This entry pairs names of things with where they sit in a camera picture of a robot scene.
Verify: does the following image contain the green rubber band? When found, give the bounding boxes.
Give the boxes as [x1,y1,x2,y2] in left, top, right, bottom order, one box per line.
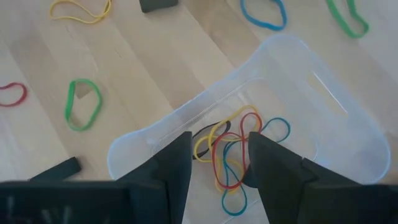
[64,78,103,132]
[325,0,370,39]

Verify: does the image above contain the red rubber band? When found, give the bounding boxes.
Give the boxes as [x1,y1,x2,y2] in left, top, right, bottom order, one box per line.
[211,111,264,190]
[0,82,28,108]

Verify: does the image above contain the clear plastic bin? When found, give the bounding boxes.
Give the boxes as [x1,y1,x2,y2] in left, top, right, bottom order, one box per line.
[107,33,392,224]

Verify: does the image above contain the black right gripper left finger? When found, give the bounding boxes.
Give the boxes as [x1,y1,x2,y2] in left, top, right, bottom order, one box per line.
[0,131,193,224]

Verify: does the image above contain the blue rubber band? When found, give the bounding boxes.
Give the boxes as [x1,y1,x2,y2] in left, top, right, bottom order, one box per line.
[240,0,287,32]

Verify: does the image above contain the thin black rubber band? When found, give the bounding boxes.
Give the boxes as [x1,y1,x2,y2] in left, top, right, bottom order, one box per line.
[192,120,233,161]

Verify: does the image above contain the yellow rubber band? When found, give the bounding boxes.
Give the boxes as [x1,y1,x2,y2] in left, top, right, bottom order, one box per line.
[49,0,112,25]
[214,157,247,194]
[193,105,262,164]

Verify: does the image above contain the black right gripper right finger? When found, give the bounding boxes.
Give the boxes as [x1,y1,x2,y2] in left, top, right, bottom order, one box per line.
[248,131,398,224]

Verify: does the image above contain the teal rubber band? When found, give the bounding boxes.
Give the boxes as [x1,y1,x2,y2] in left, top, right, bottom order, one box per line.
[221,117,292,217]

